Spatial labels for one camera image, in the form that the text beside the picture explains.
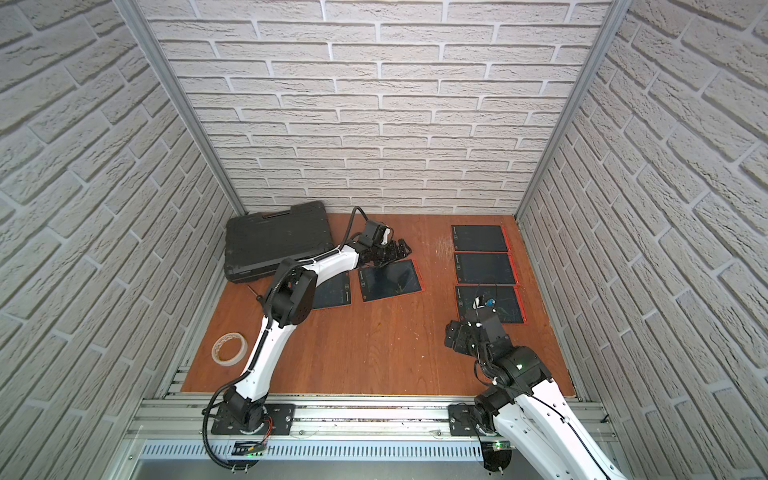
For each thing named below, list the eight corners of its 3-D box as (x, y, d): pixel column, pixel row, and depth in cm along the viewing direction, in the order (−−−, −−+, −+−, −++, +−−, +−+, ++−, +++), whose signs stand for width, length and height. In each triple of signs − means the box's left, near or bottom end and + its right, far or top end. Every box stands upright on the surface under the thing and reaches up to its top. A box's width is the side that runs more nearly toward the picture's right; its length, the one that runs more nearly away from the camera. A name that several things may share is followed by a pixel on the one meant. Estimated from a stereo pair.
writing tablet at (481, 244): (455, 262, 109) (456, 259, 107) (450, 228, 120) (451, 225, 118) (512, 262, 109) (514, 259, 108) (501, 228, 120) (503, 225, 118)
